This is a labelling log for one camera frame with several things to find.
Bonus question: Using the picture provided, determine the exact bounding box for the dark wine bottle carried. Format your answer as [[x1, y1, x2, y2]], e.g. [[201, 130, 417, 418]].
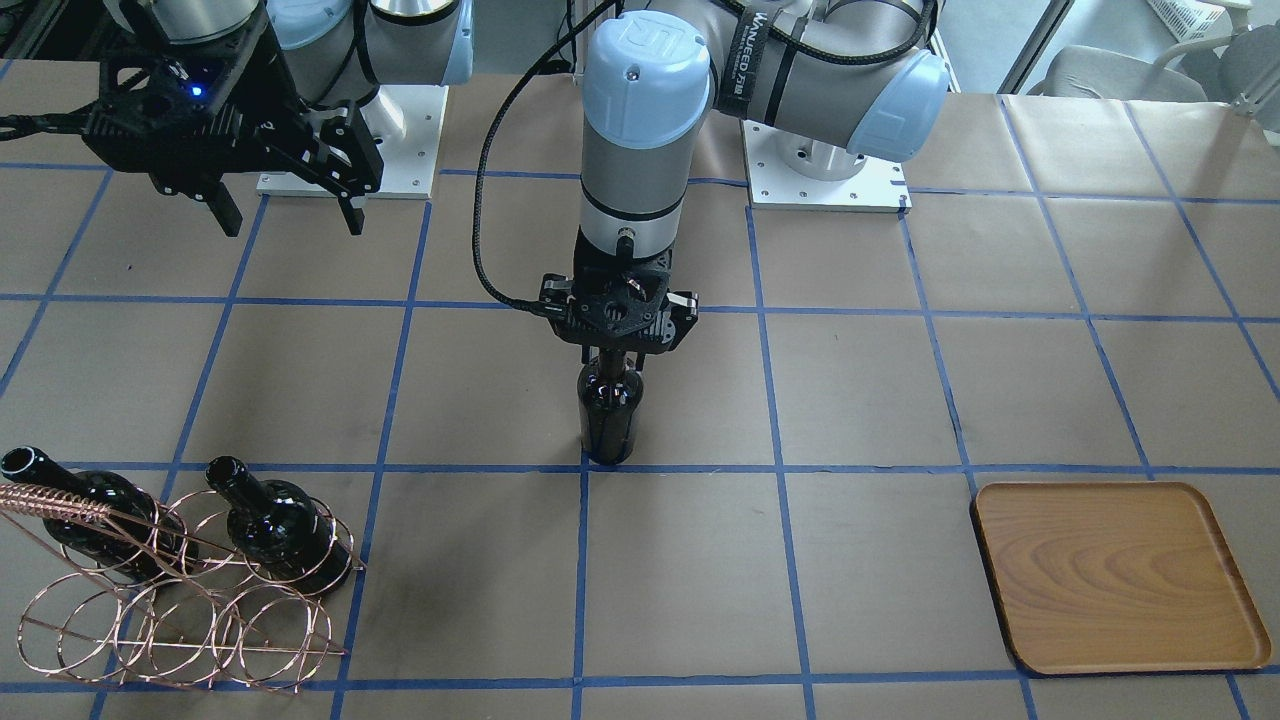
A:
[[576, 350, 644, 465]]

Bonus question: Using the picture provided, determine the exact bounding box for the dark wine bottle front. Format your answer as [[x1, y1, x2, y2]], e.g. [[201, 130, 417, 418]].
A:
[[205, 456, 351, 597]]

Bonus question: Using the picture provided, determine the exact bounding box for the dark wine bottle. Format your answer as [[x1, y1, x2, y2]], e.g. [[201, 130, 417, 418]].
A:
[[205, 456, 351, 597], [0, 446, 186, 585]]

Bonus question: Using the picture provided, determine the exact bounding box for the dark wine bottle rear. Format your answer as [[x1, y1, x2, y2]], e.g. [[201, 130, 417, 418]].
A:
[[0, 446, 186, 585]]

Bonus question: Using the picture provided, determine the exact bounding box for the wooden tray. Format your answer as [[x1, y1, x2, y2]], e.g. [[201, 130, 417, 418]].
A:
[[972, 480, 1274, 676]]

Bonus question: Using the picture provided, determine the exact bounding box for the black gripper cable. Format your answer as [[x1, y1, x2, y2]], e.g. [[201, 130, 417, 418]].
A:
[[472, 0, 626, 313]]

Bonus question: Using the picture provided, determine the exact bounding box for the copper wire bottle basket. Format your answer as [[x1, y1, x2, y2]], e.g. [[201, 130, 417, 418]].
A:
[[15, 489, 347, 692]]

